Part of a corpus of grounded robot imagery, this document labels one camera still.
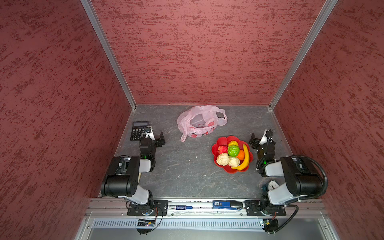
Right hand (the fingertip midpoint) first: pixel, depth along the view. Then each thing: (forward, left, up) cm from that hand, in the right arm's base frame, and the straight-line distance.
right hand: (258, 136), depth 92 cm
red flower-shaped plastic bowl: (+1, +20, -7) cm, 21 cm away
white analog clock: (-28, 0, -4) cm, 28 cm away
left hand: (+4, +65, 0) cm, 66 cm away
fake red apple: (-6, +23, -3) cm, 24 cm away
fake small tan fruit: (-15, +17, -4) cm, 23 cm away
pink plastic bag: (+20, +36, -7) cm, 42 cm away
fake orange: (-10, +12, -4) cm, 17 cm away
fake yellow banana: (-15, +11, -3) cm, 18 cm away
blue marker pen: (-36, +49, -8) cm, 61 cm away
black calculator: (+12, +81, -6) cm, 82 cm away
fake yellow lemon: (-3, +16, -3) cm, 17 cm away
